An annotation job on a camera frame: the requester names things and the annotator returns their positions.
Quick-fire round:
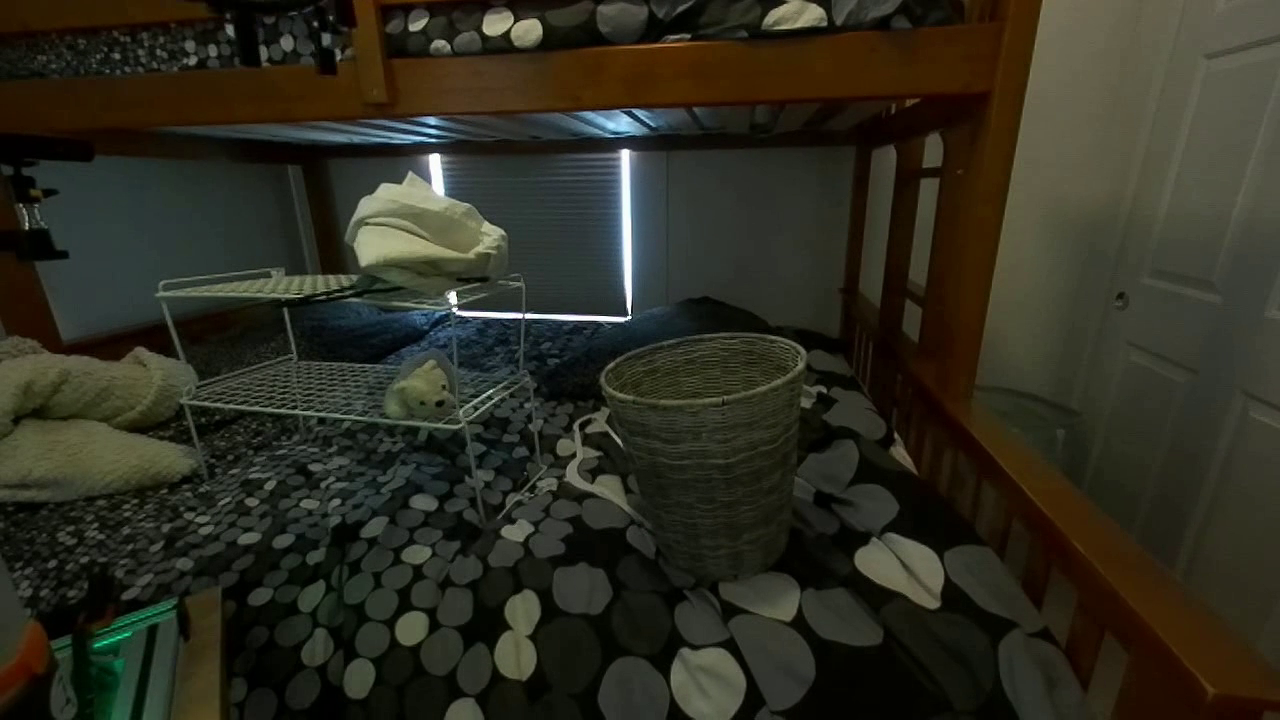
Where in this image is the white bedsheet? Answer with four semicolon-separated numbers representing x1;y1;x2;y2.
341;167;514;298

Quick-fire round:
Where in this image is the woven brown basket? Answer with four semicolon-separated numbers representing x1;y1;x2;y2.
596;326;820;586

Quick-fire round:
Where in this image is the grey window blind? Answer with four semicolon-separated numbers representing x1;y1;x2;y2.
425;144;638;326

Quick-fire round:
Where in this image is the black spotted duvet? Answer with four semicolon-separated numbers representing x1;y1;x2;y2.
0;324;1094;720

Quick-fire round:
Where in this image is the spotted bunk mattress cover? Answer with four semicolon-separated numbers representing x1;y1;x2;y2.
0;0;972;79

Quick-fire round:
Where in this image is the clear glass container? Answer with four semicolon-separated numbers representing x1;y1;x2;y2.
977;379;1089;479

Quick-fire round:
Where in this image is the white panelled door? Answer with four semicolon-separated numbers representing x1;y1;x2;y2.
1074;0;1280;672

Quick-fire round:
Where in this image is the cream folded towel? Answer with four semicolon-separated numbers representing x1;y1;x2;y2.
0;333;202;507

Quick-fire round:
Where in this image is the green edged box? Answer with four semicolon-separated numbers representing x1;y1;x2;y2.
48;597;189;720

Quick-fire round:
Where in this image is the wooden bunk bed frame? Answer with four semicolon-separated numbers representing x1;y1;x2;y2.
0;0;1280;720

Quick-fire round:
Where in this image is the white wire rack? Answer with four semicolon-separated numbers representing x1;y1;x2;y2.
153;263;541;488

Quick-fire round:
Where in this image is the black camera on mount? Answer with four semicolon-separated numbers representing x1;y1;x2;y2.
0;136;101;267

